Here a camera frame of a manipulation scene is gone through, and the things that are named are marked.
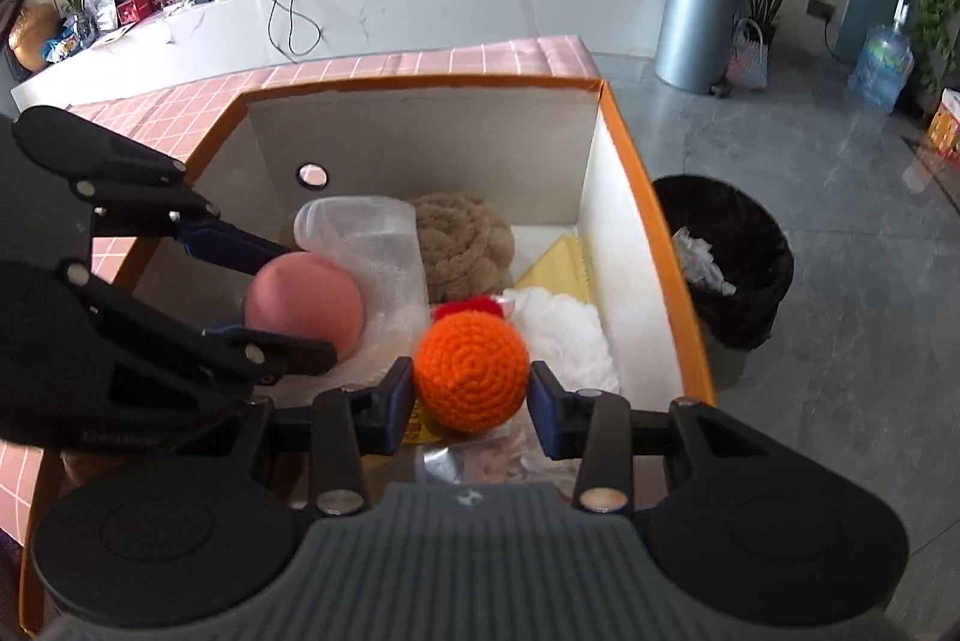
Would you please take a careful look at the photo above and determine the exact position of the orange crochet ball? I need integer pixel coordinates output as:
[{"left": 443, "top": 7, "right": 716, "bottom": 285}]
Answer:
[{"left": 413, "top": 297, "right": 530, "bottom": 435}]

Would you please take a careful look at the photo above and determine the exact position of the white cloth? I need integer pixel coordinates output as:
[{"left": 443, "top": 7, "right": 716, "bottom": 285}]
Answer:
[{"left": 501, "top": 287, "right": 622, "bottom": 393}]

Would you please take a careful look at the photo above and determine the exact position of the brown plush toy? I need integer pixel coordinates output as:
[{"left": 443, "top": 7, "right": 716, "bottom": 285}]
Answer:
[{"left": 410, "top": 192, "right": 516, "bottom": 305}]

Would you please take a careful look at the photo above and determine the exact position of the orange cardboard box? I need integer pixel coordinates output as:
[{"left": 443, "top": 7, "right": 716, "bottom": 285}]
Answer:
[{"left": 31, "top": 76, "right": 724, "bottom": 639}]

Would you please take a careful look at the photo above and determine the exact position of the silver yellow wipes pack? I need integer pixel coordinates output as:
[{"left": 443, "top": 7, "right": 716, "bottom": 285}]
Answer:
[{"left": 402, "top": 402, "right": 581, "bottom": 499}]

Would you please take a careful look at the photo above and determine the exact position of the yellow microfiber cloth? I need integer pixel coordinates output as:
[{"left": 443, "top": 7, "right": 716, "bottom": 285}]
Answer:
[{"left": 514, "top": 235, "right": 594, "bottom": 305}]

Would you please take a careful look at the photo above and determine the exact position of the white marble TV console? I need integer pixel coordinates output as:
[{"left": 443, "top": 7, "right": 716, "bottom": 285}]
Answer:
[{"left": 11, "top": 0, "right": 665, "bottom": 109}]

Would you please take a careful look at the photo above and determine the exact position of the black waste basket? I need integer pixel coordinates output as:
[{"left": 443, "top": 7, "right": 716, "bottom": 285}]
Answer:
[{"left": 654, "top": 175, "right": 794, "bottom": 352}]

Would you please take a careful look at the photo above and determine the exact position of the woven small basket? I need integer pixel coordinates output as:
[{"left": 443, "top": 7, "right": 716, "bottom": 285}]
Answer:
[{"left": 724, "top": 17, "right": 770, "bottom": 91}]

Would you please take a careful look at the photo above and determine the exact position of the pink egg sponge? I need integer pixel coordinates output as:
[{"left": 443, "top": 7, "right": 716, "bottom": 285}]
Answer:
[{"left": 242, "top": 251, "right": 364, "bottom": 360}]

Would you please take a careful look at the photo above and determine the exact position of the orange tissue box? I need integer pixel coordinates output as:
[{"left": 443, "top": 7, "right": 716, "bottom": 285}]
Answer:
[{"left": 924, "top": 89, "right": 960, "bottom": 164}]

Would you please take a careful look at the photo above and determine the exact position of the gold round vase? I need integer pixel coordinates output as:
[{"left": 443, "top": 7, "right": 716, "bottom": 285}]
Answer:
[{"left": 8, "top": 3, "right": 60, "bottom": 73}]

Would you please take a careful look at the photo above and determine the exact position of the blue water jug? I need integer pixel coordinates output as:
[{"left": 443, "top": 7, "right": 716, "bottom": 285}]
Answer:
[{"left": 848, "top": 0, "right": 914, "bottom": 115}]

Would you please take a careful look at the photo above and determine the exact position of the pink checkered tablecloth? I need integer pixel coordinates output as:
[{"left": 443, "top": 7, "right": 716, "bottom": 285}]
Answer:
[{"left": 2, "top": 35, "right": 601, "bottom": 545}]

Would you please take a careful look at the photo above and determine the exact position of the grey metal trash bin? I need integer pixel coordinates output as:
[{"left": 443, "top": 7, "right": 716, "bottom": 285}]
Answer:
[{"left": 654, "top": 0, "right": 742, "bottom": 95}]

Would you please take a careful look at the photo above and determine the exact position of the translucent mesh bag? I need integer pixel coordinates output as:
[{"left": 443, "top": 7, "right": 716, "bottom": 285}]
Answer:
[{"left": 293, "top": 196, "right": 431, "bottom": 387}]

